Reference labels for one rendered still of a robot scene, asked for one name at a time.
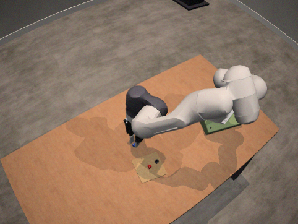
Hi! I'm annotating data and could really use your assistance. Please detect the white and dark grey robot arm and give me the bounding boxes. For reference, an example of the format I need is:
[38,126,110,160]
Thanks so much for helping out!
[126,65,267,139]

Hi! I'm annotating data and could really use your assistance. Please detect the beige square mat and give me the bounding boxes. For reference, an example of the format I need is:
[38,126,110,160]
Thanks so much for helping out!
[132,152,167,183]

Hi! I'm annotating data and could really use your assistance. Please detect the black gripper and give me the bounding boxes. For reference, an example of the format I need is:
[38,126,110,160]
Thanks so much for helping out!
[124,118,143,148]

